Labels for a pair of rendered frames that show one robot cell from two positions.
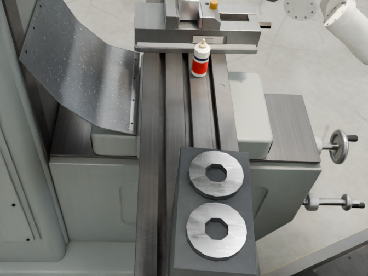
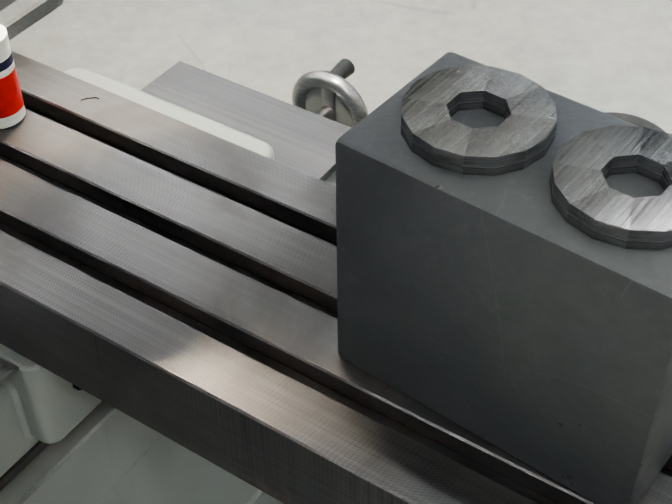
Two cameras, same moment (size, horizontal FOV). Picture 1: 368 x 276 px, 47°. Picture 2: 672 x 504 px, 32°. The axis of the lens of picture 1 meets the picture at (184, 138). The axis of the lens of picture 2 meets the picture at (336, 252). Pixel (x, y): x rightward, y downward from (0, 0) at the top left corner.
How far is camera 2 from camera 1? 0.44 m
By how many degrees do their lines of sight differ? 33
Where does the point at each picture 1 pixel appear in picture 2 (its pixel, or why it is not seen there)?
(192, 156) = (386, 135)
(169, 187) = (288, 344)
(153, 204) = (313, 401)
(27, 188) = not seen: outside the picture
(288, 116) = (212, 113)
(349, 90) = (133, 80)
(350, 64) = (80, 36)
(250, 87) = not seen: hidden behind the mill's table
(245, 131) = not seen: hidden behind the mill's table
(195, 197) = (511, 182)
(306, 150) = (319, 138)
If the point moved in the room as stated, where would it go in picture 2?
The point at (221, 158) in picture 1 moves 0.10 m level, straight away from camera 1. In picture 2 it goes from (444, 84) to (336, 15)
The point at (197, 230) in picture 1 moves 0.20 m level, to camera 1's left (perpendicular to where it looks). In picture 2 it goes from (620, 206) to (372, 438)
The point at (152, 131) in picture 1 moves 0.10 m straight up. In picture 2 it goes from (87, 291) to (64, 186)
